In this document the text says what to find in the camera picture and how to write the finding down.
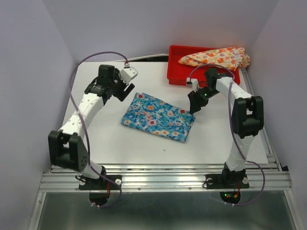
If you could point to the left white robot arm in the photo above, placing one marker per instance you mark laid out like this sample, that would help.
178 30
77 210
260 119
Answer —
66 146

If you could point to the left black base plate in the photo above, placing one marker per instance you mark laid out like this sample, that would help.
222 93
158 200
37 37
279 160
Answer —
113 182

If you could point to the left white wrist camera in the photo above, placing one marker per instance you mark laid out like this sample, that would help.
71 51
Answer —
128 74

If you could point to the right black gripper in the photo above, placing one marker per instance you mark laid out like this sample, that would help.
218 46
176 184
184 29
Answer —
195 102

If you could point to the blue floral skirt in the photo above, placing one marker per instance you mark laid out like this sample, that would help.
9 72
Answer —
154 116

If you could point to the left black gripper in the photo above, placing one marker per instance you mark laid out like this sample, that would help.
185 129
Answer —
122 95

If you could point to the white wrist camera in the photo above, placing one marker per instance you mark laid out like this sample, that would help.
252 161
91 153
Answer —
128 74
193 83

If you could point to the aluminium rail frame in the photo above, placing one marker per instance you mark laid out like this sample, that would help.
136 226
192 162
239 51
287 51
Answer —
163 180

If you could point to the red plastic tray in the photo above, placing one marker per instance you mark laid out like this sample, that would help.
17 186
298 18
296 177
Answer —
177 73

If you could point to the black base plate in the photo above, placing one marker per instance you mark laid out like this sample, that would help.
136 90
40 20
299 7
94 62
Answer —
217 181
113 182

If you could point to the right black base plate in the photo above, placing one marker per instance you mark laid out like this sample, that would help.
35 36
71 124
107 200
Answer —
217 181

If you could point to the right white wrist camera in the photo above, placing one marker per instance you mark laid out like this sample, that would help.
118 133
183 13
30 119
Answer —
193 83

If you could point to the white cable strip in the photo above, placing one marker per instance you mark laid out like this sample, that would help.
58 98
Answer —
150 58

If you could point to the orange floral skirt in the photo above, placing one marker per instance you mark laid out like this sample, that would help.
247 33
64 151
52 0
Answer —
230 58

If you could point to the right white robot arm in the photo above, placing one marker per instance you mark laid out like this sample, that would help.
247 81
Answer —
246 118

